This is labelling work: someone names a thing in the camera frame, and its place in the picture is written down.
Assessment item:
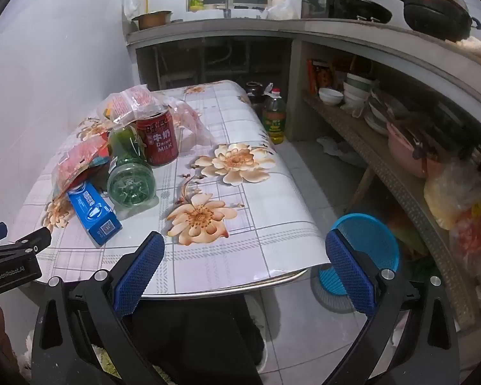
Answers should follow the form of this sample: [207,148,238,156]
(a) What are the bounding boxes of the white rag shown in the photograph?
[316,136,365,167]

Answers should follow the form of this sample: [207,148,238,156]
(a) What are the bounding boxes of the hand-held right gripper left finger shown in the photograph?
[30,232,166,385]

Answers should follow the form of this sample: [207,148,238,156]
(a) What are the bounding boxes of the copper basin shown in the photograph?
[131,11,173,30]

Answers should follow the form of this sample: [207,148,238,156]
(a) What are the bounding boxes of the black pot with steel lid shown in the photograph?
[394,0,481,43]

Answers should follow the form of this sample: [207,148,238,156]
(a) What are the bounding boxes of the black wok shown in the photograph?
[310,0,392,24]

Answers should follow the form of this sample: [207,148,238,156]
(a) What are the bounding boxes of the pink clear snack bag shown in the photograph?
[96,84,173,129]

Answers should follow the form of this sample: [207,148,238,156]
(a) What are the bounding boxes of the green plastic bottle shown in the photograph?
[106,124,156,211]

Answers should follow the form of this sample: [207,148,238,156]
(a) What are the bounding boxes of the blue toothpaste box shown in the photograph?
[67,180,123,247]

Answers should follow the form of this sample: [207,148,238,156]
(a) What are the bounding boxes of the cooking oil bottle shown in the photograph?
[262,82,286,145]

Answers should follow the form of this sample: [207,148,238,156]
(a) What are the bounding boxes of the red-handled utensil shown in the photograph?
[413,144,430,178]

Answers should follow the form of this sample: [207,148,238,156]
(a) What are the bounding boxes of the red milk can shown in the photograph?
[136,106,180,167]

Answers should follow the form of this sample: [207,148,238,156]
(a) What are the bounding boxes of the clear plastic bag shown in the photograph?
[168,96,217,157]

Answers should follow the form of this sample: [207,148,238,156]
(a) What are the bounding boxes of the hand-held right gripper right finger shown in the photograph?
[323,228,462,385]

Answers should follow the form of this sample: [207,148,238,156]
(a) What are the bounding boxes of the yellow-filled plastic bag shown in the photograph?
[424,160,481,229]

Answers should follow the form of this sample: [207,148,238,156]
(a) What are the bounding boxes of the concrete kitchen counter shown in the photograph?
[126,16,481,141]

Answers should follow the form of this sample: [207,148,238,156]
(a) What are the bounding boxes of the stack of bowls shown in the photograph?
[342,73,375,107]

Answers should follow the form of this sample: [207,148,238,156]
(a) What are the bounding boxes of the stack of plates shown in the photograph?
[365,92,409,135]

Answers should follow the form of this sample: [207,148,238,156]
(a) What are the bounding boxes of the hanging white plastic bag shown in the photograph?
[121,0,142,22]

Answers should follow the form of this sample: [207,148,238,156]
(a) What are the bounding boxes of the red cartoon snack bag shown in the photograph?
[50,134,113,205]

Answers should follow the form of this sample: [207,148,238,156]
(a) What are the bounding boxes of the pink basin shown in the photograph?
[386,122,442,179]

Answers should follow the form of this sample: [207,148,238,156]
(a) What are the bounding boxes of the white bowl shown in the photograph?
[318,87,344,106]

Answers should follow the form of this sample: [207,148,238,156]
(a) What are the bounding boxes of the orange box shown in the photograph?
[307,59,335,95]

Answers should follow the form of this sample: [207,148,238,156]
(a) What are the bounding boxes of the red-filled plastic bag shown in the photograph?
[449,209,481,277]

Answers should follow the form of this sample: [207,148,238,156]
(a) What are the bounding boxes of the beige dishcloth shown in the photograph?
[457,36,481,69]

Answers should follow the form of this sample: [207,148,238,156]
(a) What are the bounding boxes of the blue plastic basket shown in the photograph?
[318,213,399,313]

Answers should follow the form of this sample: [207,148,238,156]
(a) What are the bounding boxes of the person's black pants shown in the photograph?
[132,297,265,385]

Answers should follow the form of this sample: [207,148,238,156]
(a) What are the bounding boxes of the floral tablecloth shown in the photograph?
[8,80,333,301]

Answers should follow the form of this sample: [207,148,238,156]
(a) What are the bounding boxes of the dark clay jar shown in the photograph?
[245,81,265,107]

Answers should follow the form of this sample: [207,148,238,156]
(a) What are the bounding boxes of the white bag on counter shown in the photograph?
[266,0,295,20]

